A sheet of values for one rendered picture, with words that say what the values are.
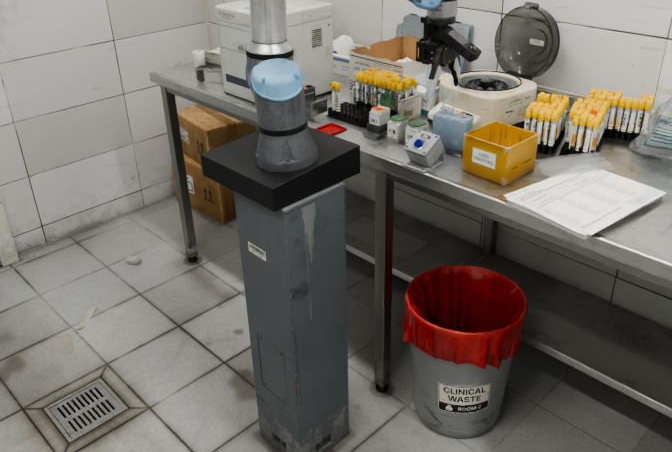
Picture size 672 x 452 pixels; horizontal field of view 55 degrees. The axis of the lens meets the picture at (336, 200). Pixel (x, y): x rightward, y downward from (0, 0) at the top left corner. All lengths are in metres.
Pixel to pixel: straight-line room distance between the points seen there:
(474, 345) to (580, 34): 0.97
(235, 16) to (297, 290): 0.95
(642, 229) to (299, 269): 0.78
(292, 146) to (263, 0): 0.34
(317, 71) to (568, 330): 1.16
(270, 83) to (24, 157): 1.91
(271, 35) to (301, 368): 0.86
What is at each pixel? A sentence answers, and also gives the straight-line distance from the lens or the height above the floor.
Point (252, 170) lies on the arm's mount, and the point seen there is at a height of 0.94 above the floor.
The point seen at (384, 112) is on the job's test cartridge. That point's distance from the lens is 1.84.
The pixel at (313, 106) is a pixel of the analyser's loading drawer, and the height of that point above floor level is 0.93.
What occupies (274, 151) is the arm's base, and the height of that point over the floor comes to 0.99.
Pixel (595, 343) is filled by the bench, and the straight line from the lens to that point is 2.14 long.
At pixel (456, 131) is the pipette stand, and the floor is 0.94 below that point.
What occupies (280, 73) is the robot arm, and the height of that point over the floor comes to 1.16.
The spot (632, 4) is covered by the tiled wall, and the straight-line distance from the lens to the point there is 2.03.
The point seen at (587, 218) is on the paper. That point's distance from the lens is 1.47.
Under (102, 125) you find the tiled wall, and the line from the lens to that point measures 3.29.
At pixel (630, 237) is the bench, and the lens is 1.46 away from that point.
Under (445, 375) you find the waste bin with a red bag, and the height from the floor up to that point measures 0.27.
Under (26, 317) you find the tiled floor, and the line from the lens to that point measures 2.88.
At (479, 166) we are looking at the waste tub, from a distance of 1.62.
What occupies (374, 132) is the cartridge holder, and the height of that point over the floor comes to 0.89.
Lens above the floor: 1.57
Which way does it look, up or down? 28 degrees down
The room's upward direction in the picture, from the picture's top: 1 degrees counter-clockwise
